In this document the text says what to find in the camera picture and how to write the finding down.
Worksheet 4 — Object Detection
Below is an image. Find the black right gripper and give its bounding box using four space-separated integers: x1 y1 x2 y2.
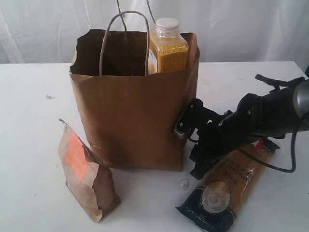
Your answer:
190 119 231 179

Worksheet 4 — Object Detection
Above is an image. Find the white paper ball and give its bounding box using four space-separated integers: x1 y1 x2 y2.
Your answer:
179 179 189 190

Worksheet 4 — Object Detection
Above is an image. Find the orange juice bottle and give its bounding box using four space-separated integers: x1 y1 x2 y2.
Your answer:
148 18 189 74

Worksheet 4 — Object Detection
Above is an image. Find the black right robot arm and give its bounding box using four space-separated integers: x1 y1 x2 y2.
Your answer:
188 74 309 180

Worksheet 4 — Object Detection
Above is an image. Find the brown paper shopping bag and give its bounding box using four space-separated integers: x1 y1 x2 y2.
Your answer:
70 29 200 171

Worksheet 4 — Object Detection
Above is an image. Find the spaghetti pack dark wrapper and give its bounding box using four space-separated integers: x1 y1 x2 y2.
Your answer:
176 139 279 232

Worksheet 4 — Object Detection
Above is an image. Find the kraft coffee pouch orange label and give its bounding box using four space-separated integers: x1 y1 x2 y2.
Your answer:
58 119 121 222

